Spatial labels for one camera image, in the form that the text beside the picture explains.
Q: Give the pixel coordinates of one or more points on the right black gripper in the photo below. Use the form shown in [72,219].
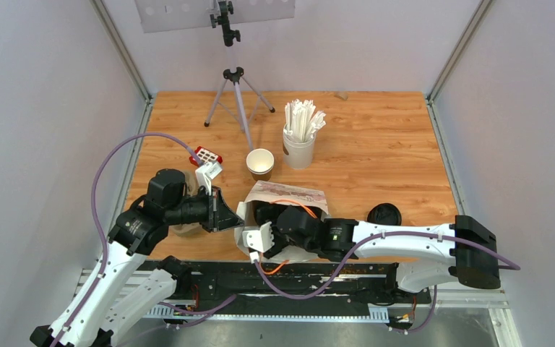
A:
[278,246]

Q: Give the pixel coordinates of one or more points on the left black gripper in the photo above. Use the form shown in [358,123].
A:
[220,216]

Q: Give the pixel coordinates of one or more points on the kraft paper takeout bag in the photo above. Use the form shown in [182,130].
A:
[283,195]

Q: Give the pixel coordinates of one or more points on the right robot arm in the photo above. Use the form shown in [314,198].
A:
[462,251]

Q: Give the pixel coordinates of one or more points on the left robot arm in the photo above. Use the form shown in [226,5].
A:
[97,316]

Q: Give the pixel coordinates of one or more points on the red keypad box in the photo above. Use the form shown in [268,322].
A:
[206,155]

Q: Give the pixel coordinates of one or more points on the stack of paper cups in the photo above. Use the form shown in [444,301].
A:
[260,163]

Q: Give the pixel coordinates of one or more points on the white straw holder cup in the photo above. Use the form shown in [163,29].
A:
[297,155]

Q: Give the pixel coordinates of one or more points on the stack of black lids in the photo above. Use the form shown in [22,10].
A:
[385,214]

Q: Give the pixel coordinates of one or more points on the bundle of wrapped straws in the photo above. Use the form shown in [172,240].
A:
[302,121]

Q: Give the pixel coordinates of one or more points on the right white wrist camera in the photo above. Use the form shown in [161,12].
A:
[258,238]

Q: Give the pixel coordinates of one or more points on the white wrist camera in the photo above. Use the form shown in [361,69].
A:
[206,172]
[258,238]

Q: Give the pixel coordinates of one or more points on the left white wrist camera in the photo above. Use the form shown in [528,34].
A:
[206,172]

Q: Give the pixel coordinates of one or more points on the grey camera tripod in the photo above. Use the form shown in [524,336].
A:
[220,12]

